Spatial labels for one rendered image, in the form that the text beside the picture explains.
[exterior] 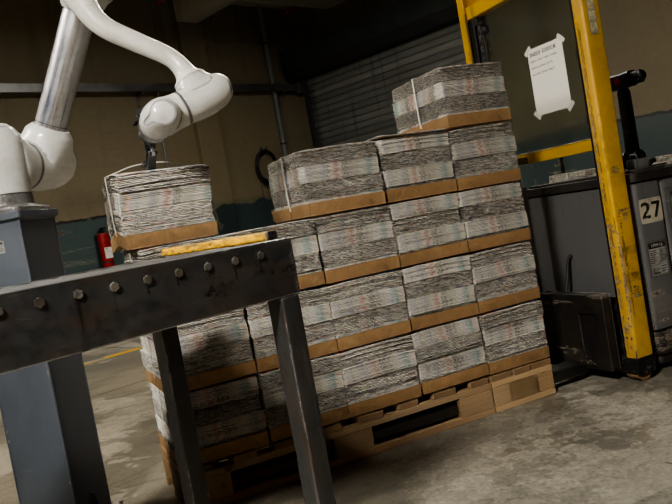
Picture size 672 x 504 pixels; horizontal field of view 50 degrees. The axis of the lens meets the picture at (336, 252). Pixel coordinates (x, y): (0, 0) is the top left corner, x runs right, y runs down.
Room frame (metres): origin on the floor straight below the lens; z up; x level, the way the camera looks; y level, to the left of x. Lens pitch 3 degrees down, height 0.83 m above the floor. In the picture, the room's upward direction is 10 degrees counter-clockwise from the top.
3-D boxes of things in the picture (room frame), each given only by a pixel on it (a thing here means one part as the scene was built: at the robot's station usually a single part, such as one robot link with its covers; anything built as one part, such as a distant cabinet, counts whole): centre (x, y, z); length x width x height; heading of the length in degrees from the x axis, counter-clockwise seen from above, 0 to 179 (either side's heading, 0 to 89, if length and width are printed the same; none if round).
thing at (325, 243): (2.56, 0.13, 0.42); 1.17 x 0.39 x 0.83; 114
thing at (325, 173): (2.62, 0.00, 0.95); 0.38 x 0.29 x 0.23; 23
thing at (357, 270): (2.56, 0.12, 0.40); 1.16 x 0.38 x 0.51; 114
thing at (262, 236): (1.70, 0.28, 0.81); 0.43 x 0.03 x 0.02; 44
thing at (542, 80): (3.04, -0.95, 1.28); 0.57 x 0.01 x 0.65; 24
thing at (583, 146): (3.05, -0.97, 0.92); 0.57 x 0.01 x 0.05; 24
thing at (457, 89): (2.86, -0.54, 0.65); 0.39 x 0.30 x 1.29; 24
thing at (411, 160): (2.74, -0.27, 0.95); 0.38 x 0.29 x 0.23; 25
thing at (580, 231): (3.18, -1.27, 0.40); 0.69 x 0.55 x 0.80; 24
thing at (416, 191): (2.74, -0.27, 0.86); 0.38 x 0.29 x 0.04; 25
